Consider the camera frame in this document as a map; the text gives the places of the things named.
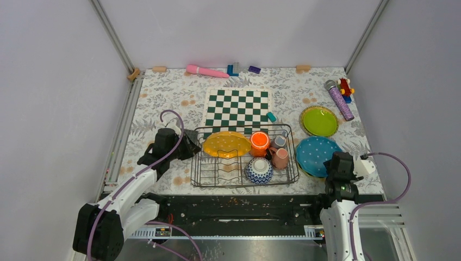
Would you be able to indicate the green white chessboard mat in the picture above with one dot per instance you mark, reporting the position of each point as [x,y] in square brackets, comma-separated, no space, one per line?
[242,110]

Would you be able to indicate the purple lego brick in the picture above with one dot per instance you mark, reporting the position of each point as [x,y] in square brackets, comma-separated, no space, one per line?
[254,69]

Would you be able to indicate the lime green dotted plate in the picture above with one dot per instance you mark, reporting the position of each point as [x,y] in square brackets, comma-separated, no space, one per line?
[309,175]

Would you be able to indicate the wooden block back right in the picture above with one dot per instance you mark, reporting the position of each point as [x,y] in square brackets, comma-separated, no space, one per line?
[303,69]

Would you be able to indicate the pink mug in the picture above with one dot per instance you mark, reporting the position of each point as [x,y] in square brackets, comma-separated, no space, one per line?
[279,157]

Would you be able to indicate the wooden block back left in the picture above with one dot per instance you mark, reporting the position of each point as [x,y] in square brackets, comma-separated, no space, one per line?
[159,69]

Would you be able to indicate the purple glitter microphone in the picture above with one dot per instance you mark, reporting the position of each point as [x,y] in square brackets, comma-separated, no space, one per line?
[336,96]

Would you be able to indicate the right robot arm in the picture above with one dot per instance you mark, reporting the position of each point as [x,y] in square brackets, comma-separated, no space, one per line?
[338,214]

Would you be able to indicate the floral tablecloth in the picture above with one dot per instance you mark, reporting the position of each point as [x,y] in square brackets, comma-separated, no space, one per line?
[291,93]

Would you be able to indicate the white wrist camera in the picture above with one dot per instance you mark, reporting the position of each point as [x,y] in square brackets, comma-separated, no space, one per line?
[175,125]
[364,167]

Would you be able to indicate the teal rectangular block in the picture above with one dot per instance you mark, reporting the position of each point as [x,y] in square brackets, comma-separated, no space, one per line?
[271,117]

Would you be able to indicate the grey lego baseplate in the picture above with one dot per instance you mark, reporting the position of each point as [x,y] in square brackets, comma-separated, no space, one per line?
[192,135]

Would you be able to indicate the round woven yellow mat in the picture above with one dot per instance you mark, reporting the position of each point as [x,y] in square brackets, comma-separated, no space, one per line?
[336,117]

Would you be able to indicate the orange mug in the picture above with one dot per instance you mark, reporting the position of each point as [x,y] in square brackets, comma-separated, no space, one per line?
[260,143]

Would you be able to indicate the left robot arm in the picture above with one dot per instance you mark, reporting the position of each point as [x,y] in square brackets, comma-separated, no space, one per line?
[103,227]

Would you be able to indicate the blue grey lego bricks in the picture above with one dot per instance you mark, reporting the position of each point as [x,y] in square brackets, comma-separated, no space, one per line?
[233,69]

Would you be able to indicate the blue grey mug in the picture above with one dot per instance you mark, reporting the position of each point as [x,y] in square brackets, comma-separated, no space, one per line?
[279,140]

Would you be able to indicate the blue white patterned bowl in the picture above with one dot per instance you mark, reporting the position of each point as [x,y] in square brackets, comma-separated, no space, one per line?
[259,171]

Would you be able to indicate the metal wire dish rack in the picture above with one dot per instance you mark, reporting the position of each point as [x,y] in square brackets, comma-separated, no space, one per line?
[214,172]

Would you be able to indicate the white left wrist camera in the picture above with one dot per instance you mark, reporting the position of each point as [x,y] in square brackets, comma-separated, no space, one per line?
[175,125]

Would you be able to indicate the orange dotted plate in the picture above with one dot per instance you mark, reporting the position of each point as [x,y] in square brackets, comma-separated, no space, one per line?
[227,144]

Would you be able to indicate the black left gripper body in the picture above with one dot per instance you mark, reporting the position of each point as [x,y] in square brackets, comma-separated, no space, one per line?
[182,149]

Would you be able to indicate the pink cylindrical toy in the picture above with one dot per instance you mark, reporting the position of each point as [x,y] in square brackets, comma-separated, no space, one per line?
[193,69]

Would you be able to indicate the teal dotted plate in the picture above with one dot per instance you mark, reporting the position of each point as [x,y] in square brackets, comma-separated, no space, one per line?
[313,151]

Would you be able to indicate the wooden corner block left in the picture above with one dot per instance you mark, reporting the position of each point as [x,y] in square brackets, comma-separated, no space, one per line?
[133,75]

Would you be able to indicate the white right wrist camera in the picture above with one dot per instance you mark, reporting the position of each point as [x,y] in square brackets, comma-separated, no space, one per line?
[364,167]

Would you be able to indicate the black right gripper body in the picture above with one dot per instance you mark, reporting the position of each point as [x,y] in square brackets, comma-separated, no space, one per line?
[326,164]

